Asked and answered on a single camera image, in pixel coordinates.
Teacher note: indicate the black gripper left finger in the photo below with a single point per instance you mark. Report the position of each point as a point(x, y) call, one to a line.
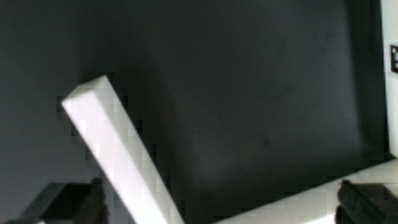
point(68, 204)

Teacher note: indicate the white sheet with AprilTags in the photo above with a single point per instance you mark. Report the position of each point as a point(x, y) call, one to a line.
point(390, 40)

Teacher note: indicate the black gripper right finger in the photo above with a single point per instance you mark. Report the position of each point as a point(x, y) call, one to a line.
point(368, 204)

